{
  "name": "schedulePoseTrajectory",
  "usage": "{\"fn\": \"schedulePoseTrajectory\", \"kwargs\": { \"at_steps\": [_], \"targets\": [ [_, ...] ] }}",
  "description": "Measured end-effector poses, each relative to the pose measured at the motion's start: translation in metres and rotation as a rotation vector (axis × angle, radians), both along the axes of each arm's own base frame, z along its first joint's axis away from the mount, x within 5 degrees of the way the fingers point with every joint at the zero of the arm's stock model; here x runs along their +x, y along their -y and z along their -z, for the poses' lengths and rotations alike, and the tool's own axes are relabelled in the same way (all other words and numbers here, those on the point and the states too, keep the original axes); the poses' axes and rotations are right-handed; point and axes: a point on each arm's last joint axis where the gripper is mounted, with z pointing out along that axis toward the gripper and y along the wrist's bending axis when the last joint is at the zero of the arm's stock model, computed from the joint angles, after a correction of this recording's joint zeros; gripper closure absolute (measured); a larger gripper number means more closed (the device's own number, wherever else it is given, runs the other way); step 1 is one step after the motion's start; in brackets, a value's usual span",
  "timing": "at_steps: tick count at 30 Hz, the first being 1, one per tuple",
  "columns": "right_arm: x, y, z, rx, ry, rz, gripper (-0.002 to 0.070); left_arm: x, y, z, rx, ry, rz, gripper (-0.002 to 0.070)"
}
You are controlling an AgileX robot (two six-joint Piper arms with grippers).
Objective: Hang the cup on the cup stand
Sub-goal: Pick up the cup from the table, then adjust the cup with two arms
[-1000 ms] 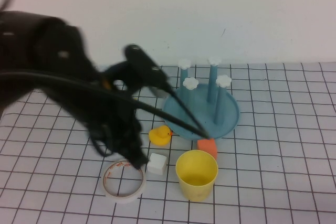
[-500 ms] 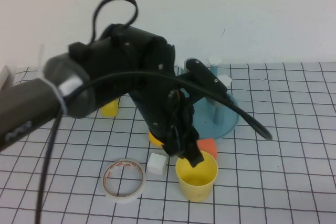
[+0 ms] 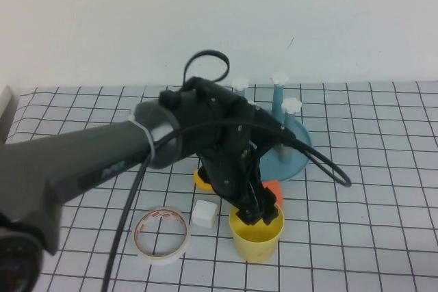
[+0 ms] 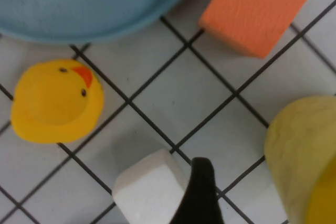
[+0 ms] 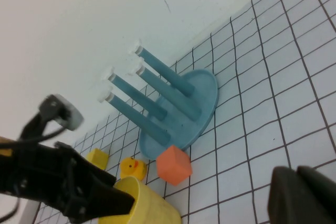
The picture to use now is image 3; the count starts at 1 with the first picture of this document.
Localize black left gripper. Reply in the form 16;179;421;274
198;127;279;227

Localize yellow plastic cup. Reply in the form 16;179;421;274
229;202;285;265

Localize blue cup stand white caps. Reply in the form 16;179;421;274
232;72;313;182

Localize orange foam cube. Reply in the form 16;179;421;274
262;179;284;209

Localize white foam cube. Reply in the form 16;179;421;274
191;199;219;228

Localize yellow rubber duck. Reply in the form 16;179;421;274
193;168;215;191

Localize white tape roll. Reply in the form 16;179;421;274
132;205;192;265

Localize white zip tie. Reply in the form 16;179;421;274
125;114;157;165

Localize white edge board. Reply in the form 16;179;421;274
0;85;20;142

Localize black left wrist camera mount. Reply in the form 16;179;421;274
159;76;298;151

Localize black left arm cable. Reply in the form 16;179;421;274
101;119;352;292

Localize black looped left camera cable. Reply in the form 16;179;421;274
183;50;231;92

